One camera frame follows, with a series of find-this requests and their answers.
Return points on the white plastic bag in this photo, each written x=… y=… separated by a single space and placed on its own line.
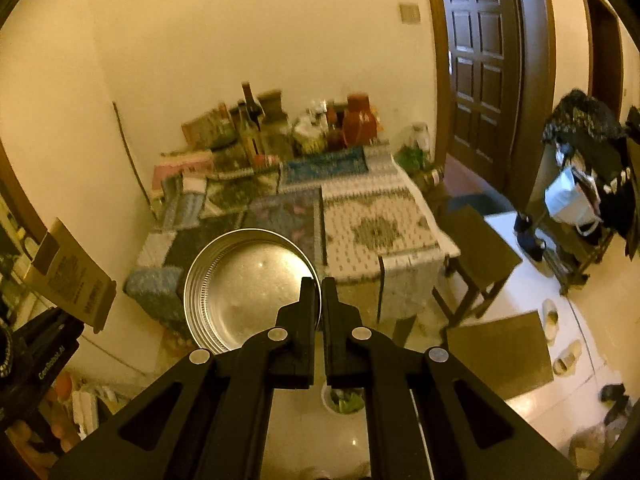
x=567 y=202

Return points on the wooden doorway frame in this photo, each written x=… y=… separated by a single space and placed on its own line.
x=620 y=60

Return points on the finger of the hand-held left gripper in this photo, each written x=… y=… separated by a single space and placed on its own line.
x=57 y=327

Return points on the wooden door frame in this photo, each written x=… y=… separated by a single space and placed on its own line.
x=537 y=85

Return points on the chair with piled clothes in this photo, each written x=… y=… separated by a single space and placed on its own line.
x=575 y=270

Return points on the dark hanging coat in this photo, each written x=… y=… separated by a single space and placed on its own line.
x=634 y=130

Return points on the white paper sheet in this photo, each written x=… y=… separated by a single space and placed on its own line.
x=195 y=185

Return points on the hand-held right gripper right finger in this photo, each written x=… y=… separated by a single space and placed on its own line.
x=332 y=310

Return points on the blue doormat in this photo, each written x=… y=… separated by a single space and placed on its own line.
x=475 y=204

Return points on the beige slipper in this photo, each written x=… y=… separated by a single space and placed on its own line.
x=567 y=357
x=550 y=320

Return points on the dark wine bottle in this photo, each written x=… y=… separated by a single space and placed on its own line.
x=250 y=105

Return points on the black shoes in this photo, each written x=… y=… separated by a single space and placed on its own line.
x=615 y=400

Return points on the green wrapper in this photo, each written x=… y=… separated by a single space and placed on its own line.
x=347 y=404

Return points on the wooden stool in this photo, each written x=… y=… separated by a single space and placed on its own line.
x=500 y=355
x=480 y=250

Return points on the red thermos jug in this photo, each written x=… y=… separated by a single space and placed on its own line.
x=359 y=120

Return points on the clear glass bottle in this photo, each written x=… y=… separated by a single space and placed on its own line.
x=248 y=137

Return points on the patchwork-cloth covered table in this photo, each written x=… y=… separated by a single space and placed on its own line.
x=380 y=230

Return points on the dark shoe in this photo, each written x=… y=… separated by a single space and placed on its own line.
x=525 y=222
x=532 y=250

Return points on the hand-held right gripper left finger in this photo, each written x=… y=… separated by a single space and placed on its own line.
x=302 y=310

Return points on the dark patterned cloth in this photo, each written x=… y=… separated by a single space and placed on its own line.
x=580 y=120

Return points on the brown bottle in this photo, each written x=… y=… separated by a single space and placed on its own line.
x=336 y=135

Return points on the white bowl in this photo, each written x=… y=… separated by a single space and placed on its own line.
x=325 y=400

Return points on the dark wooden panel door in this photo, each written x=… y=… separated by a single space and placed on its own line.
x=480 y=60

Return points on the brown cardboard box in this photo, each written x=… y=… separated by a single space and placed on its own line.
x=70 y=275

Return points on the wall light switch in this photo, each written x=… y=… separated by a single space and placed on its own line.
x=410 y=14

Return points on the pink box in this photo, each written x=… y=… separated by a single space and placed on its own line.
x=182 y=167

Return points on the large glass jar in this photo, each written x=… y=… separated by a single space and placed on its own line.
x=277 y=135

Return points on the glass jar with green contents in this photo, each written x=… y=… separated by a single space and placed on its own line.
x=415 y=147

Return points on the patterned gift box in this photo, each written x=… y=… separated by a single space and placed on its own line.
x=205 y=127

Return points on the red and white can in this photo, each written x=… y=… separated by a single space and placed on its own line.
x=266 y=160

